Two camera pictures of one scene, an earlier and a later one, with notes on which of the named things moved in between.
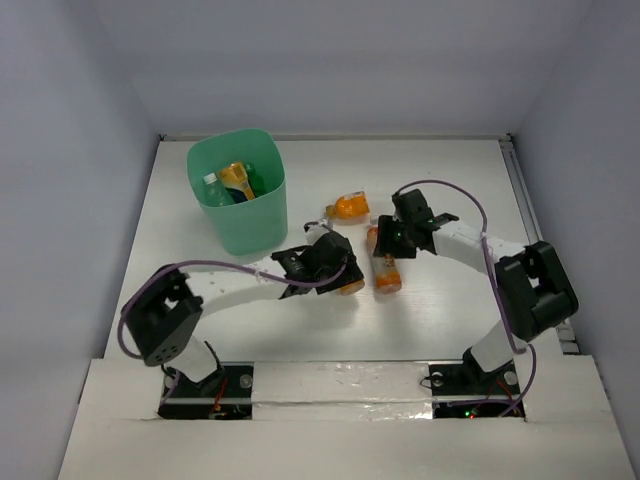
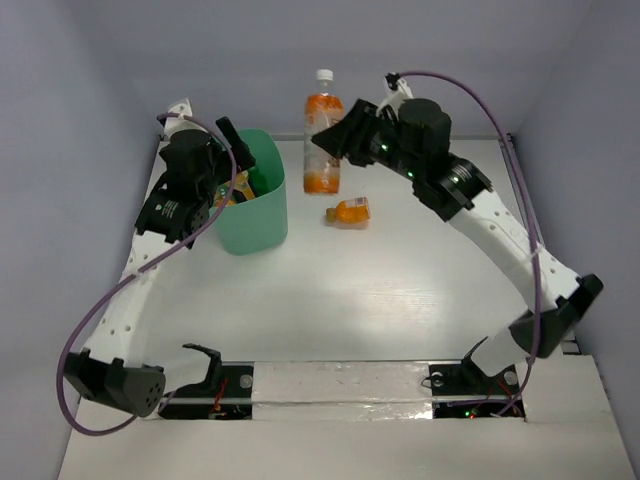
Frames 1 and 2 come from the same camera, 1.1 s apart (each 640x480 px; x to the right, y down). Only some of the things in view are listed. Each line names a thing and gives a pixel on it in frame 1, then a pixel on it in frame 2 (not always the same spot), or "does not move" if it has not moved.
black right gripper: (385, 243) → (344, 136)
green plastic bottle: (256, 181) does not move
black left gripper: (347, 270) → (232, 163)
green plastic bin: (252, 226) does not move
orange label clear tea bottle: (385, 267) → (322, 110)
